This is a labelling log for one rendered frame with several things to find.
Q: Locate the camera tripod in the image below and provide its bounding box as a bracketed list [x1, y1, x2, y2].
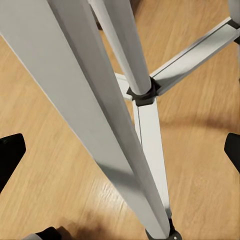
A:
[0, 0, 240, 240]

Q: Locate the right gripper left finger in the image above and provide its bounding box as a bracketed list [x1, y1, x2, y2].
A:
[0, 133, 26, 192]

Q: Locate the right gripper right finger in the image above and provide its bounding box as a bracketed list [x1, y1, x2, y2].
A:
[224, 132, 240, 173]

